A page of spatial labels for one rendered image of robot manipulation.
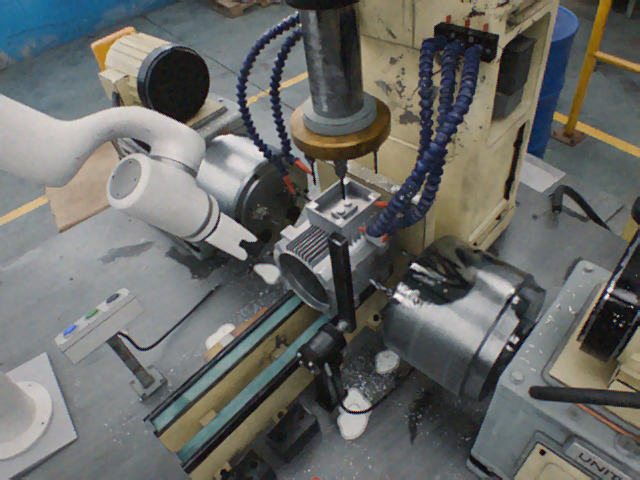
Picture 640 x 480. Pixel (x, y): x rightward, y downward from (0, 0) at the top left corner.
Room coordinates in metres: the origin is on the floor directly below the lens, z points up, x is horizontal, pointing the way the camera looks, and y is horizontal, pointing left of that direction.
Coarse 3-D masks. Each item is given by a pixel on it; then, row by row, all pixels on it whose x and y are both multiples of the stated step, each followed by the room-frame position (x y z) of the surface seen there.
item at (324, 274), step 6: (282, 240) 0.67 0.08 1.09; (276, 246) 0.67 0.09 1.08; (282, 246) 0.66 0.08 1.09; (324, 270) 0.58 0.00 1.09; (318, 276) 0.58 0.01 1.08; (324, 276) 0.57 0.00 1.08; (330, 276) 0.57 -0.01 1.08; (324, 282) 0.56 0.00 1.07; (324, 312) 0.58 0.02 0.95; (330, 312) 0.57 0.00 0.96
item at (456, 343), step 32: (416, 256) 0.60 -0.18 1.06; (448, 256) 0.50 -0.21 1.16; (480, 256) 0.50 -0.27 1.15; (384, 288) 0.53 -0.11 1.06; (416, 288) 0.46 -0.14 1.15; (448, 288) 0.44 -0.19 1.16; (480, 288) 0.42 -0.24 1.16; (512, 288) 0.41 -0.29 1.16; (384, 320) 0.45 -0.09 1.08; (416, 320) 0.42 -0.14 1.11; (448, 320) 0.39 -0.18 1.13; (480, 320) 0.37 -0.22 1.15; (512, 320) 0.37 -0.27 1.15; (416, 352) 0.39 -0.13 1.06; (448, 352) 0.36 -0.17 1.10; (480, 352) 0.34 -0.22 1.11; (512, 352) 0.35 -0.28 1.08; (448, 384) 0.34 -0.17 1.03; (480, 384) 0.31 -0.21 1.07
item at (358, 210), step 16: (336, 192) 0.76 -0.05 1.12; (352, 192) 0.76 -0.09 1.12; (368, 192) 0.73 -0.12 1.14; (320, 208) 0.73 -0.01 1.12; (336, 208) 0.71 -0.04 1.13; (352, 208) 0.70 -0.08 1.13; (368, 208) 0.68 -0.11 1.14; (320, 224) 0.68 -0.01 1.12; (336, 224) 0.64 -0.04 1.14; (352, 224) 0.65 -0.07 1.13; (368, 224) 0.67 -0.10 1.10; (352, 240) 0.64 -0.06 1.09
